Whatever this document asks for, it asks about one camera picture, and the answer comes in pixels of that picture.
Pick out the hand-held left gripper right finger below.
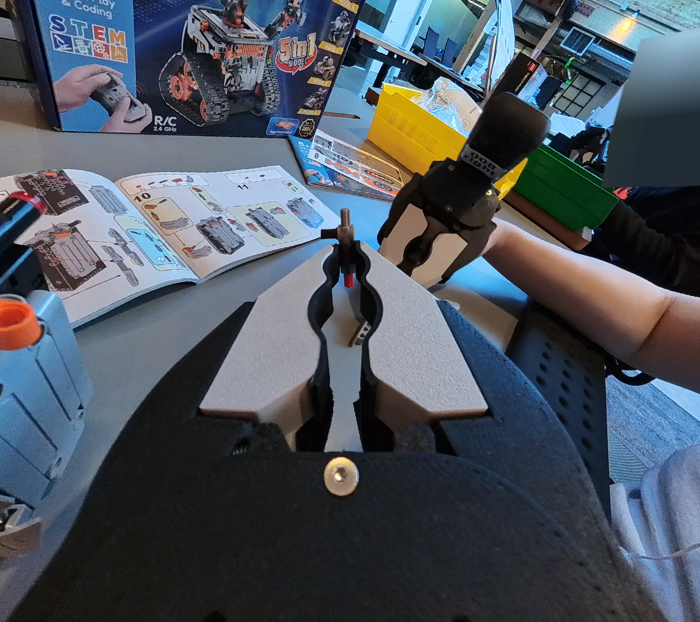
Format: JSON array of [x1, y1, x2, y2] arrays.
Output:
[[346, 244, 490, 452]]

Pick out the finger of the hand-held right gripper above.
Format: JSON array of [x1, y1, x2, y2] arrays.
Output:
[[409, 237, 483, 286], [377, 198, 435, 274]]

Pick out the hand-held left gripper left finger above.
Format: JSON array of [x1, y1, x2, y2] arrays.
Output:
[[199, 244, 344, 452]]

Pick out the small grey pin connector piece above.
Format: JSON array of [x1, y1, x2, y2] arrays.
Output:
[[320, 207, 362, 288]]

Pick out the person's right forearm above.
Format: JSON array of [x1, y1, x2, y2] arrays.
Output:
[[484, 220, 700, 378]]

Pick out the grey desk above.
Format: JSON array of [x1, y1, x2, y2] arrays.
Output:
[[0, 81, 597, 568]]

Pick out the white background desk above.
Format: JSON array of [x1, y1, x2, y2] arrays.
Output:
[[354, 25, 428, 67]]

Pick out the brown wooden table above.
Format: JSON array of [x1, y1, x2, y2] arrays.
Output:
[[500, 190, 594, 251]]

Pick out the yellow plastic bin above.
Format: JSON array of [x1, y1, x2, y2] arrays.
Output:
[[366, 82, 528, 196]]

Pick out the green plastic bin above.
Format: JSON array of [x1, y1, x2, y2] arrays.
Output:
[[511, 143, 621, 234]]

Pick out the clear plastic bag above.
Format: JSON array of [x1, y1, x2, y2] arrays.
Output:
[[418, 77, 485, 136]]

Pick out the blue leaflet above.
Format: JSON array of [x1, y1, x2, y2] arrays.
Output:
[[289, 135, 394, 203]]

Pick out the black cardboard box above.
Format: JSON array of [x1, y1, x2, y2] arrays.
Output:
[[495, 52, 564, 111]]

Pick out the black perforated chair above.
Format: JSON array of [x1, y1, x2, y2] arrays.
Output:
[[506, 299, 613, 519]]

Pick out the open instruction booklet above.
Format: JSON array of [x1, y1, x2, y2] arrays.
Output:
[[0, 165, 327, 329]]

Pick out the white foam board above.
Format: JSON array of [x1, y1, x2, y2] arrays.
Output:
[[489, 0, 517, 89]]

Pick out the person's pale clothing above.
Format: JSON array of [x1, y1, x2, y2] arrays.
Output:
[[610, 447, 700, 622]]

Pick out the blue robot kit box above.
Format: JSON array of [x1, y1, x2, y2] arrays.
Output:
[[3, 0, 379, 137]]

